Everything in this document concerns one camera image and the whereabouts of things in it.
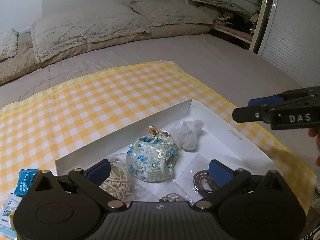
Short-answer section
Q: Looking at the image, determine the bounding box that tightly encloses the beige hair ties bag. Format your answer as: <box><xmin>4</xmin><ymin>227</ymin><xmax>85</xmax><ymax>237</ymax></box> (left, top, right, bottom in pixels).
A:
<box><xmin>100</xmin><ymin>158</ymin><xmax>148</xmax><ymax>205</ymax></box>

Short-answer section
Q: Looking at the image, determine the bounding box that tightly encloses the brown hair ties bag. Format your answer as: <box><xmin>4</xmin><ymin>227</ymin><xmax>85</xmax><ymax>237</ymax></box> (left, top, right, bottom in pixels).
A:
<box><xmin>157</xmin><ymin>154</ymin><xmax>219</xmax><ymax>204</ymax></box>

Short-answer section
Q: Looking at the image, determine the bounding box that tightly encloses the white tissue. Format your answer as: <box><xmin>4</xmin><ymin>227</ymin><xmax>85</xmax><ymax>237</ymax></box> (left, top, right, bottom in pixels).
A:
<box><xmin>170</xmin><ymin>120</ymin><xmax>204</xmax><ymax>151</ymax></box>

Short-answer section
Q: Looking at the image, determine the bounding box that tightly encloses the small blue sachet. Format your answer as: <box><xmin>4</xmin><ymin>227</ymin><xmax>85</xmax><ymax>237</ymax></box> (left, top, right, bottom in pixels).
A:
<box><xmin>14</xmin><ymin>169</ymin><xmax>38</xmax><ymax>196</ymax></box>

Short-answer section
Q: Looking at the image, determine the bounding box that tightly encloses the white shallow cardboard box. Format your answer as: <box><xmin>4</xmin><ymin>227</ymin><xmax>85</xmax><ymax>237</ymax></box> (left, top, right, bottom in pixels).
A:
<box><xmin>55</xmin><ymin>99</ymin><xmax>277</xmax><ymax>203</ymax></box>

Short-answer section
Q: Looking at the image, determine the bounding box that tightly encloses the blue floral drawstring pouch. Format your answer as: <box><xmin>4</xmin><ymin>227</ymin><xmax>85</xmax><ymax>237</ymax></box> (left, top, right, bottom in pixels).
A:
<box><xmin>126</xmin><ymin>126</ymin><xmax>178</xmax><ymax>183</ymax></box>

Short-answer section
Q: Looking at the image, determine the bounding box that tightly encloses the white blue medicine packet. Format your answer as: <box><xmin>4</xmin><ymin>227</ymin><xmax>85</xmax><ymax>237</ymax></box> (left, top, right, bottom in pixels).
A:
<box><xmin>1</xmin><ymin>193</ymin><xmax>22</xmax><ymax>239</ymax></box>

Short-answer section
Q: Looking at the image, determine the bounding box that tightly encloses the white louvered door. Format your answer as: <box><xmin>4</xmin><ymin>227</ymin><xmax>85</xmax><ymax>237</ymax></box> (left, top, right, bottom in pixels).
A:
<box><xmin>258</xmin><ymin>0</ymin><xmax>319</xmax><ymax>87</ymax></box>

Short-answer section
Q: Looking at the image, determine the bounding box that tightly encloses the yellow white checkered blanket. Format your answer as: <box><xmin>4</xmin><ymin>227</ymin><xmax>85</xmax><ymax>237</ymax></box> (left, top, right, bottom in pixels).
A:
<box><xmin>1</xmin><ymin>61</ymin><xmax>317</xmax><ymax>210</ymax></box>

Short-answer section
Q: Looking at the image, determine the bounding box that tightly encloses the beige folded mattress pad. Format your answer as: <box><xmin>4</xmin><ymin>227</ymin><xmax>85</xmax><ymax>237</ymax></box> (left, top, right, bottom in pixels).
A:
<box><xmin>1</xmin><ymin>24</ymin><xmax>212</xmax><ymax>85</ymax></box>

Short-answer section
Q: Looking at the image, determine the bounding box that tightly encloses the small grey quilted pillow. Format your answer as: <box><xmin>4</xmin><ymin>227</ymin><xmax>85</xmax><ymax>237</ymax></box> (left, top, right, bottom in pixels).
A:
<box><xmin>131</xmin><ymin>1</ymin><xmax>214</xmax><ymax>27</ymax></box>

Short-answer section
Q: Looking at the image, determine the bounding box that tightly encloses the large grey quilted pillow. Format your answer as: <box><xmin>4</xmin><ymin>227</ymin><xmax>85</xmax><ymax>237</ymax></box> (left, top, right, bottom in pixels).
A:
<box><xmin>30</xmin><ymin>0</ymin><xmax>150</xmax><ymax>63</ymax></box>

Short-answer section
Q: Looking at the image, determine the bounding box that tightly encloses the fluffy white pillow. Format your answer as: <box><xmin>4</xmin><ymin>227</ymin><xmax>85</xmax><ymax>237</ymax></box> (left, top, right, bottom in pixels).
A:
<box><xmin>0</xmin><ymin>28</ymin><xmax>18</xmax><ymax>61</ymax></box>

